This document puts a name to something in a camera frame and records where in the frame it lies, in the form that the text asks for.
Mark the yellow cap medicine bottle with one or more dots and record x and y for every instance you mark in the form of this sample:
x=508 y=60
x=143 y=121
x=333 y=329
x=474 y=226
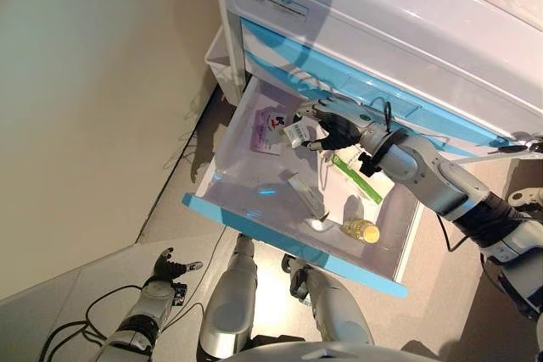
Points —
x=360 y=230

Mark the grey right robot leg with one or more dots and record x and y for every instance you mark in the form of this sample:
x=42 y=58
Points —
x=335 y=307

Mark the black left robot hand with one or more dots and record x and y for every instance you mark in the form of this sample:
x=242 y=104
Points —
x=167 y=271

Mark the white box green stripe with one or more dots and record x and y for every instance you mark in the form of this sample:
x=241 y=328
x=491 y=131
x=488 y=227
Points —
x=360 y=179

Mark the white bed caster wheel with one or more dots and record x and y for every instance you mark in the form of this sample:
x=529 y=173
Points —
x=519 y=197

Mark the white medical cart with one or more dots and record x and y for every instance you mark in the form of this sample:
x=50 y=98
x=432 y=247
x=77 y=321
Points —
x=403 y=18

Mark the white cart side bin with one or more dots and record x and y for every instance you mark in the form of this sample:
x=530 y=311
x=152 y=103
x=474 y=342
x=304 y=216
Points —
x=217 y=65

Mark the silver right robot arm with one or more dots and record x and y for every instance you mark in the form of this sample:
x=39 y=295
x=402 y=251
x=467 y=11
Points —
x=415 y=163

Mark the grey robot torso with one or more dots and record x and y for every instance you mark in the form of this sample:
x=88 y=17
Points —
x=339 y=353

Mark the pink white medicine box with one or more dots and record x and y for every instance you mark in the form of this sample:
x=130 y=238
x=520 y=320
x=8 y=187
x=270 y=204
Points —
x=267 y=131

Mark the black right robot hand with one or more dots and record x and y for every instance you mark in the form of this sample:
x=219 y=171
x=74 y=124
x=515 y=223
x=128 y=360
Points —
x=341 y=133

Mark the small white medicine box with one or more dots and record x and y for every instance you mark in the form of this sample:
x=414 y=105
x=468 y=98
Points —
x=297 y=135

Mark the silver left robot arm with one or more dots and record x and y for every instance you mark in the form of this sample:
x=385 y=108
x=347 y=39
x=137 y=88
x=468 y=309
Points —
x=144 y=319

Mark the black key bunch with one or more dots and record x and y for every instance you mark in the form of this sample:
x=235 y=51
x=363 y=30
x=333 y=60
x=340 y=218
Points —
x=511 y=149

